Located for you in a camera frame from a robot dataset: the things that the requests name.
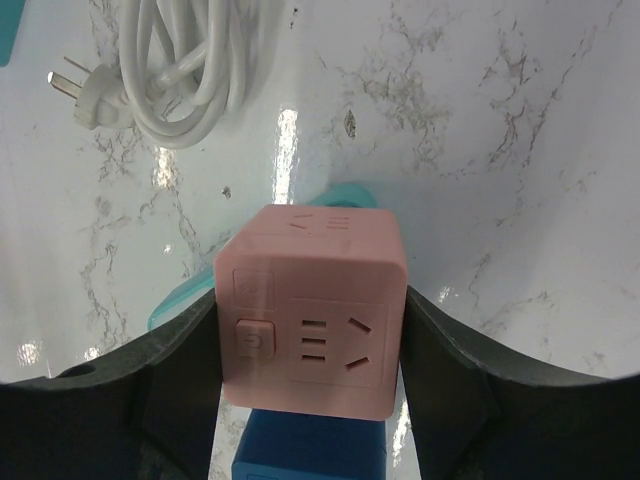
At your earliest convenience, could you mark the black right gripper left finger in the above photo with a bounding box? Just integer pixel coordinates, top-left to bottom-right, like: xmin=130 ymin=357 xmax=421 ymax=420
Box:
xmin=1 ymin=291 xmax=222 ymax=479

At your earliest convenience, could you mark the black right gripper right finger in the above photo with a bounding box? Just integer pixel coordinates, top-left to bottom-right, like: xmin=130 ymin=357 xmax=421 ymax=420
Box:
xmin=400 ymin=288 xmax=639 ymax=479

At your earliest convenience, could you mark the blue cube socket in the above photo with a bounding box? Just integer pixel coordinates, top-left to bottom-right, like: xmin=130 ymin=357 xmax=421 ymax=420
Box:
xmin=231 ymin=409 xmax=386 ymax=480

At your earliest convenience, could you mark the pink cube socket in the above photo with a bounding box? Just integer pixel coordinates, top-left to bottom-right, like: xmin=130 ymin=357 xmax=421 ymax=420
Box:
xmin=214 ymin=205 xmax=408 ymax=421

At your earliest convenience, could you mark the teal power strip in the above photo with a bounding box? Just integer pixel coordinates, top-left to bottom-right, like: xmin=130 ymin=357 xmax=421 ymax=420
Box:
xmin=0 ymin=0 xmax=25 ymax=67

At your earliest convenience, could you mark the teal wedge-shaped socket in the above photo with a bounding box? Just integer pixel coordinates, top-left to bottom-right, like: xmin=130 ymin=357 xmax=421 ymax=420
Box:
xmin=148 ymin=182 xmax=379 ymax=331

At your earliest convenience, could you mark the white coiled power cable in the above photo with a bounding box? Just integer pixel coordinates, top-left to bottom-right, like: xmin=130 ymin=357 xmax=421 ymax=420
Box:
xmin=47 ymin=0 xmax=294 ymax=150

